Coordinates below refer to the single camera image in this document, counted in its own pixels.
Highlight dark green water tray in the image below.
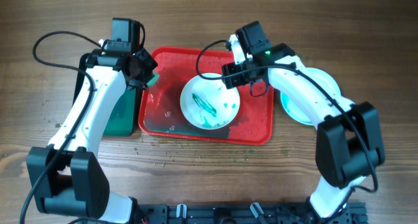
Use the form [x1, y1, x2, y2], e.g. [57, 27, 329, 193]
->
[103, 89, 142, 136]

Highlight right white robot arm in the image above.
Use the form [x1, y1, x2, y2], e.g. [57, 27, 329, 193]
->
[222, 21, 385, 222]

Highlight white plate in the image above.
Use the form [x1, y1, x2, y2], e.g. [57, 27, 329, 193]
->
[280, 67, 342, 126]

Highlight green sponge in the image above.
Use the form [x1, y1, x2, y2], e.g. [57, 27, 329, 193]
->
[146, 71, 159, 88]

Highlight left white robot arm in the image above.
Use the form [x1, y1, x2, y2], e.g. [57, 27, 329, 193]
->
[20, 18, 157, 223]

